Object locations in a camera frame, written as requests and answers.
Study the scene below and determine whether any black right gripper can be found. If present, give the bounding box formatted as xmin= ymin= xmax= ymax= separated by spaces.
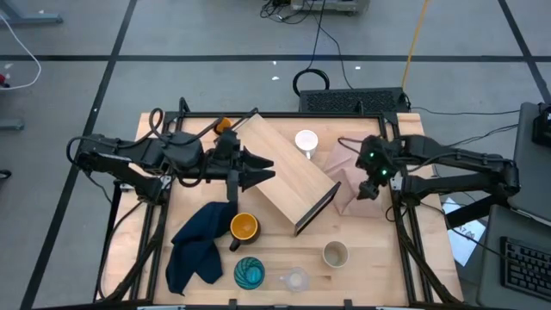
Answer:
xmin=355 ymin=134 xmax=404 ymax=201

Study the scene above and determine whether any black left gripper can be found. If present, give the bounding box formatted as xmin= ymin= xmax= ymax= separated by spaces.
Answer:
xmin=207 ymin=128 xmax=277 ymax=203

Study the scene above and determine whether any pink cloth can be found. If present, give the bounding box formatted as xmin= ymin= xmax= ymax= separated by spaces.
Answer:
xmin=322 ymin=140 xmax=385 ymax=219

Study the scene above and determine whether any yellow plastic cup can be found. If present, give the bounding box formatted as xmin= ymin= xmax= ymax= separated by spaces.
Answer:
xmin=214 ymin=116 xmax=233 ymax=135

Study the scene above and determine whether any black mug yellow inside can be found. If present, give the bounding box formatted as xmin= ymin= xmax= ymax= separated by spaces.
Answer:
xmin=227 ymin=212 xmax=262 ymax=253

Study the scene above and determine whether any white ceramic mug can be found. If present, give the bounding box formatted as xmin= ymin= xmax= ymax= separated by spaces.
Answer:
xmin=294 ymin=128 xmax=320 ymax=160

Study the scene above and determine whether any beige ribbed paper cup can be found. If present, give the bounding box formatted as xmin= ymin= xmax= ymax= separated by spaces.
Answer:
xmin=322 ymin=240 xmax=350 ymax=270

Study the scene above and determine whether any navy blue cloth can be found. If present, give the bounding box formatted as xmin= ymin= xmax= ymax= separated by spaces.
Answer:
xmin=164 ymin=200 xmax=238 ymax=297

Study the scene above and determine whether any clear glass pitcher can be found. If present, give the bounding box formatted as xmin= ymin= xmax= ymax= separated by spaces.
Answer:
xmin=278 ymin=266 xmax=311 ymax=294

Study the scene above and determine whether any white paper sheet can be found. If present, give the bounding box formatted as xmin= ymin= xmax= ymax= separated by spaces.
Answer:
xmin=442 ymin=196 xmax=487 ymax=268

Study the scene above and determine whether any grey desk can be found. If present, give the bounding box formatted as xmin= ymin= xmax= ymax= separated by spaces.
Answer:
xmin=507 ymin=102 xmax=551 ymax=216
xmin=475 ymin=203 xmax=551 ymax=310

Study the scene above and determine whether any black keyboard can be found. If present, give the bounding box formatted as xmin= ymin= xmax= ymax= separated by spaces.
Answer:
xmin=499 ymin=235 xmax=551 ymax=302

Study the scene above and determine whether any black computer monitor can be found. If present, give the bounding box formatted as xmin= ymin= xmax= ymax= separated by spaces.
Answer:
xmin=531 ymin=102 xmax=551 ymax=148

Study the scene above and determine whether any grey metal furniture base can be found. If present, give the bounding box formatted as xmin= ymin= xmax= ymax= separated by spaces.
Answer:
xmin=0 ymin=0 xmax=65 ymax=26

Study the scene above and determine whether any wooden shelf black metal frame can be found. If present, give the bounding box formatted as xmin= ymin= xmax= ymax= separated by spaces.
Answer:
xmin=235 ymin=113 xmax=342 ymax=237

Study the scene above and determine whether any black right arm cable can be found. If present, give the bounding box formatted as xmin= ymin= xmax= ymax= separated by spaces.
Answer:
xmin=337 ymin=136 xmax=369 ymax=157

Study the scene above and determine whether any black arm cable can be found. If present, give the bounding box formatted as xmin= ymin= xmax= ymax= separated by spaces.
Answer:
xmin=148 ymin=107 xmax=259 ymax=150
xmin=337 ymin=136 xmax=369 ymax=157

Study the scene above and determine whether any black metal table frame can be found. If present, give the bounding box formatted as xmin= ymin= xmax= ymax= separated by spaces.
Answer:
xmin=92 ymin=96 xmax=464 ymax=310

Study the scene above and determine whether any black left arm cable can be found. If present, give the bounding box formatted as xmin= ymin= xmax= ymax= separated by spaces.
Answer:
xmin=148 ymin=107 xmax=259 ymax=150

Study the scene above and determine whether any coiled black cable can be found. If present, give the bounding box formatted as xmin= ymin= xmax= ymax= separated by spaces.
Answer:
xmin=292 ymin=0 xmax=331 ymax=98

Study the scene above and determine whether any thin black cable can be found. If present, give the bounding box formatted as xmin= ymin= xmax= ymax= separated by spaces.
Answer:
xmin=318 ymin=21 xmax=356 ymax=90
xmin=408 ymin=105 xmax=522 ymax=117

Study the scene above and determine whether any yellow cable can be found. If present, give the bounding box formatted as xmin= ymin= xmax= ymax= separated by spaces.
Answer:
xmin=400 ymin=0 xmax=431 ymax=91

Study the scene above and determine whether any white cable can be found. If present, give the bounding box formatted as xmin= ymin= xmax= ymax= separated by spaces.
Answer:
xmin=0 ymin=15 xmax=43 ymax=91

